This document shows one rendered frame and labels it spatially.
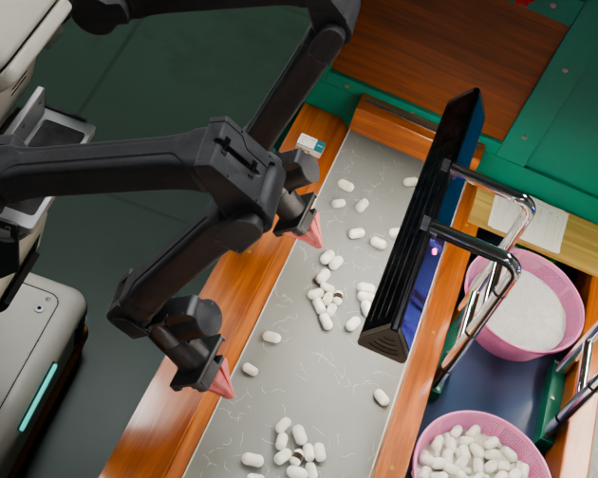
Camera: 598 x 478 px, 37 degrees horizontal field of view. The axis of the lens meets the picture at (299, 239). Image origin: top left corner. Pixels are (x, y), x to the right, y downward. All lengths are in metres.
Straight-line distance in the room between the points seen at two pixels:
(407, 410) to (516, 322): 0.37
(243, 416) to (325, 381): 0.18
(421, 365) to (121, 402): 0.97
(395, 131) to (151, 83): 1.37
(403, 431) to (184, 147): 0.82
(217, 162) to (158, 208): 1.83
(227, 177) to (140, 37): 2.41
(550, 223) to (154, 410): 1.01
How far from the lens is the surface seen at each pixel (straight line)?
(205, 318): 1.35
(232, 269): 1.76
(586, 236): 2.13
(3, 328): 2.23
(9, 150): 1.19
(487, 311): 1.60
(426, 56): 1.98
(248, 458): 1.58
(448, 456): 1.71
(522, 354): 1.91
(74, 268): 2.67
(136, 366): 2.50
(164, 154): 1.04
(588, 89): 1.96
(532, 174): 2.11
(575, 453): 1.81
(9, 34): 1.29
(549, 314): 2.00
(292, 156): 1.64
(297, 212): 1.72
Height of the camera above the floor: 2.17
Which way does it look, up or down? 50 degrees down
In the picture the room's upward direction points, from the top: 21 degrees clockwise
